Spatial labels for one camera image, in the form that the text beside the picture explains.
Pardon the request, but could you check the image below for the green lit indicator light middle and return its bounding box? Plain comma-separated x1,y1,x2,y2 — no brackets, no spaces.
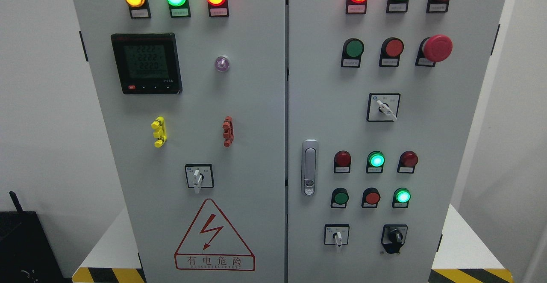
366,150,385,174

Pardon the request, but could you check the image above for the dark red indicator light right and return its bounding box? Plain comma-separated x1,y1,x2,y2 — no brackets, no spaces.
398,150,419,174

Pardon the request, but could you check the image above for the silver cabinet door handle lock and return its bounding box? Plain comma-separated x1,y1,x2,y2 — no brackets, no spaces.
301,139,318,197

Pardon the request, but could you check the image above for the red plastic terminal clip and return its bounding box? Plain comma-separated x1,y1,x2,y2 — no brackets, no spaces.
222,116,234,148

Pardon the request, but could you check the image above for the red emergency stop mushroom button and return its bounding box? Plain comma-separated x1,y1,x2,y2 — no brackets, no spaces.
415,34,453,67

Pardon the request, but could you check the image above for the left grey cabinet door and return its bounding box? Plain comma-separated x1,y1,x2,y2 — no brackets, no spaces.
74,0,285,283

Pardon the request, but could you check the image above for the dark red indicator light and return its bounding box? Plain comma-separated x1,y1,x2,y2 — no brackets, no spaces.
398,150,419,174
333,150,352,174

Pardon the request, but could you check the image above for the dark red indicator light left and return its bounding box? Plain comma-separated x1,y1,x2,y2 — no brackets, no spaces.
333,150,352,174

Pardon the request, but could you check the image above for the green push button second row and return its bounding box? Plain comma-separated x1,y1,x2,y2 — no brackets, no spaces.
341,38,364,68

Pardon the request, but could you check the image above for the grey cabinet door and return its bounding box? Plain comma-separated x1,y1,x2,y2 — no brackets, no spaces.
74,0,285,283
287,0,505,283

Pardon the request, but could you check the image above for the yellow plastic terminal clip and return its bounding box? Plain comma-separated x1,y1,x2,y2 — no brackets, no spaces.
151,116,167,148

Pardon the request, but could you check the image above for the black box with antenna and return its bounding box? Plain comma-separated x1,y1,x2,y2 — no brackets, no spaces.
0,191,64,283

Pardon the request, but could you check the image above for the green lit push button lower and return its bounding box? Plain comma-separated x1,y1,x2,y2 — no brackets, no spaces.
391,188,412,209

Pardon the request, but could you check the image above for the red electric hazard warning sticker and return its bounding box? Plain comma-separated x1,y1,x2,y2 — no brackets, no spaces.
174,198,255,271

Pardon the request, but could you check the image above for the black rotary knob switch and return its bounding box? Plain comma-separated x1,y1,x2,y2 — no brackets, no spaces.
381,224,408,254

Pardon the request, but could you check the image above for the red push button second row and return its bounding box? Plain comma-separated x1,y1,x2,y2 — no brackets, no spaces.
379,37,404,67

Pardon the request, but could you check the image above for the black digital power meter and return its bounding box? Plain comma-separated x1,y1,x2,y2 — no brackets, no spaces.
111,33,183,94

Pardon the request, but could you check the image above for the right grey cabinet door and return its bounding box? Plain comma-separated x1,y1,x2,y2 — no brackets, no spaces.
287,0,505,283

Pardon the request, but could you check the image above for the yellow indicator light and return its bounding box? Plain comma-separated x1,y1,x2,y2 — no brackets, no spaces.
125,0,152,19

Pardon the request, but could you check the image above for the green push button lower row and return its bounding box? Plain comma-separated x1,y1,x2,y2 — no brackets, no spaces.
331,187,349,209

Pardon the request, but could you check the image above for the clear small light bulb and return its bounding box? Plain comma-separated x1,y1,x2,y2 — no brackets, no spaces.
215,55,230,72

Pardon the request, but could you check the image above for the green indicator light top left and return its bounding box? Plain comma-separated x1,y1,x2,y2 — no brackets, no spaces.
166,0,191,18

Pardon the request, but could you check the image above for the red push button lower row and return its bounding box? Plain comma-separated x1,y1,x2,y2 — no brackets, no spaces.
361,187,381,208

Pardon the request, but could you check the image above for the white rotary selector switch bottom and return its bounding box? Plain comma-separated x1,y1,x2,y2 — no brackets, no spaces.
324,224,350,253

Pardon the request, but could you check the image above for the white rotary selector switch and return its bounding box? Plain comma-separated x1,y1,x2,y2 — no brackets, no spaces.
184,164,215,194
324,224,350,253
367,93,401,122

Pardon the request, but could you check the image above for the red indicator light top left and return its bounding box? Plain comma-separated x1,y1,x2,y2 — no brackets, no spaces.
206,0,230,18

